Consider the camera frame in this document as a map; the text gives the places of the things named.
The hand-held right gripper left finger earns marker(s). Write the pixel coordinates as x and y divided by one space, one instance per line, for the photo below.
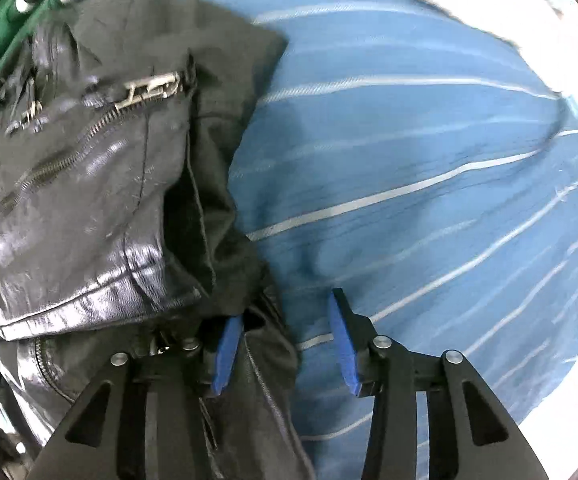
225 360

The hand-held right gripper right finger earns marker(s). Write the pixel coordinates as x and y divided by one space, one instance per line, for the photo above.
344 340

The black leather jacket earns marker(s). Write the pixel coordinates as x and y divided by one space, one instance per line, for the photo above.
109 200

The blue white-striped shirt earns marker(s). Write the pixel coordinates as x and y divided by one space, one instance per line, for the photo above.
409 200

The green garment with white print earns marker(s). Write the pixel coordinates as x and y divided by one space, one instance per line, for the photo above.
14 5

